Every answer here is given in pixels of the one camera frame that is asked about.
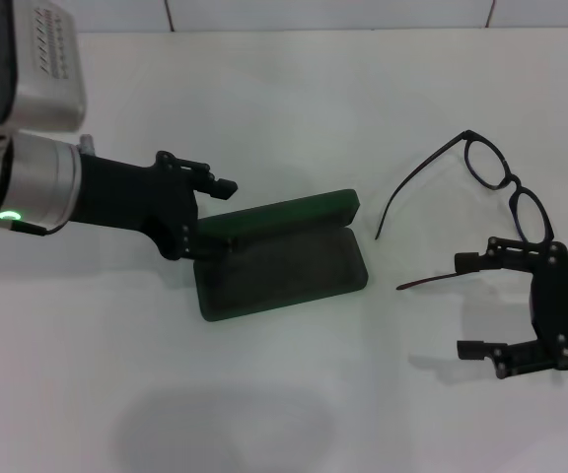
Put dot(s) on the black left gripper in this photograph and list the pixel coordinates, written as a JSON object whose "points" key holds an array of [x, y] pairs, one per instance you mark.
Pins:
{"points": [[131, 197]]}

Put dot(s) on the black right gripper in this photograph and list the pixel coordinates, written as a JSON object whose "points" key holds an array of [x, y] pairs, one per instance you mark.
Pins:
{"points": [[567, 310]]}

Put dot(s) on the green glasses case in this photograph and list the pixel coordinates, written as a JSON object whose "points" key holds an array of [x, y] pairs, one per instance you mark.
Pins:
{"points": [[289, 271]]}

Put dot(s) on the black glasses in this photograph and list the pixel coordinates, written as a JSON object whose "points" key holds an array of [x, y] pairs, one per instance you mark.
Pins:
{"points": [[515, 182]]}

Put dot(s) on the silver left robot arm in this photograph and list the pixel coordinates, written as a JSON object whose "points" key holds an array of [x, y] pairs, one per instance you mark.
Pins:
{"points": [[32, 177]]}

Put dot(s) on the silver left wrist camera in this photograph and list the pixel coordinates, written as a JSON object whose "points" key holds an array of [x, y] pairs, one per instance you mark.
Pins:
{"points": [[47, 64]]}

